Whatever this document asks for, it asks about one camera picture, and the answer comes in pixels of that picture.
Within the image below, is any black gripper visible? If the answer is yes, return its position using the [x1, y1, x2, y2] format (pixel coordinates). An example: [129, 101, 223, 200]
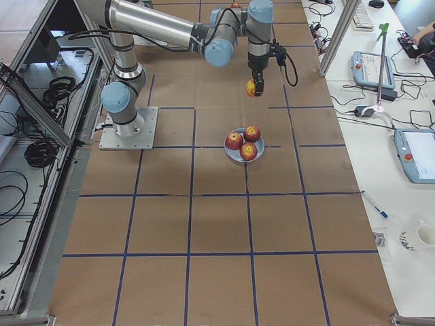
[248, 41, 286, 97]

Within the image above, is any red yellow striped apple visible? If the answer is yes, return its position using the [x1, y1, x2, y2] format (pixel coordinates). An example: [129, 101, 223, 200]
[246, 79, 264, 98]

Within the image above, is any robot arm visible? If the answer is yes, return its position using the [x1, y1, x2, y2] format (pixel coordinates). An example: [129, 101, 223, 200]
[77, 1, 274, 97]

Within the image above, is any red apple plate top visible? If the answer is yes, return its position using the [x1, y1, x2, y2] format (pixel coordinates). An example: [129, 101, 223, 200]
[243, 125, 261, 143]

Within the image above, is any red apple plate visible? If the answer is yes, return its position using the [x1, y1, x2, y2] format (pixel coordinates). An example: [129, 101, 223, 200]
[224, 132, 244, 151]
[243, 125, 261, 143]
[239, 142, 258, 161]

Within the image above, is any red apple plate left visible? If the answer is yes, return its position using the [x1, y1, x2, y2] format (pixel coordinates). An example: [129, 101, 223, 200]
[224, 132, 244, 151]

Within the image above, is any red apple plate front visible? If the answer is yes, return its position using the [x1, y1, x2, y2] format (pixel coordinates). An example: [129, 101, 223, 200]
[239, 142, 258, 161]

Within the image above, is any silver metal plate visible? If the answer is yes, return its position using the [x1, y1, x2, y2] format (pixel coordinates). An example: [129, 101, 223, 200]
[224, 128, 265, 163]

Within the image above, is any teach pendant far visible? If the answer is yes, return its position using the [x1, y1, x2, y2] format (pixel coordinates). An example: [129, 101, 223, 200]
[351, 51, 396, 90]

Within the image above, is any teach pendant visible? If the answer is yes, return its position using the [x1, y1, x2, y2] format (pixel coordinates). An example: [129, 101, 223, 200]
[394, 128, 434, 184]
[351, 51, 396, 90]

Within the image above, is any white keyboard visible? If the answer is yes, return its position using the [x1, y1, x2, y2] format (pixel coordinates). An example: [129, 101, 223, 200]
[353, 2, 375, 32]

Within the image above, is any green tipped reacher stick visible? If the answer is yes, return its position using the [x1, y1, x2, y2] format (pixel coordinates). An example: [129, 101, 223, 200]
[374, 22, 389, 113]

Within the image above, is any teach pendant near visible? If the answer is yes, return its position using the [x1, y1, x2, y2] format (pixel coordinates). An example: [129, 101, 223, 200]
[394, 128, 434, 184]

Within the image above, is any blue white pen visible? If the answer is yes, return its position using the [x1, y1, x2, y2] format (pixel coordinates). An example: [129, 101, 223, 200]
[361, 190, 389, 219]

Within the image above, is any white mug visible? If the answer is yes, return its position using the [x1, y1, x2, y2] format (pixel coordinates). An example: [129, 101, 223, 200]
[399, 219, 434, 251]

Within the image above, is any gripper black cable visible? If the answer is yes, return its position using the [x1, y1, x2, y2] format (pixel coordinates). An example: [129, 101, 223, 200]
[217, 6, 299, 86]

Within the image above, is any aluminium frame post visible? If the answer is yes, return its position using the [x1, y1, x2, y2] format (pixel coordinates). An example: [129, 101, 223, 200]
[317, 0, 359, 77]

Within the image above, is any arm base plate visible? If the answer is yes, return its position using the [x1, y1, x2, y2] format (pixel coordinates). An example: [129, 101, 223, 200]
[99, 107, 158, 150]

